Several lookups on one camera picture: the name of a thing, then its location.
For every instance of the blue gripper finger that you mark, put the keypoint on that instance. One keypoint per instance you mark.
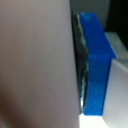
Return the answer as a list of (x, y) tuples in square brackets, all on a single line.
[(98, 63)]

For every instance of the pink mug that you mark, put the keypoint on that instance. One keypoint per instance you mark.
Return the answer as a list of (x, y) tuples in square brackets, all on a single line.
[(36, 60)]

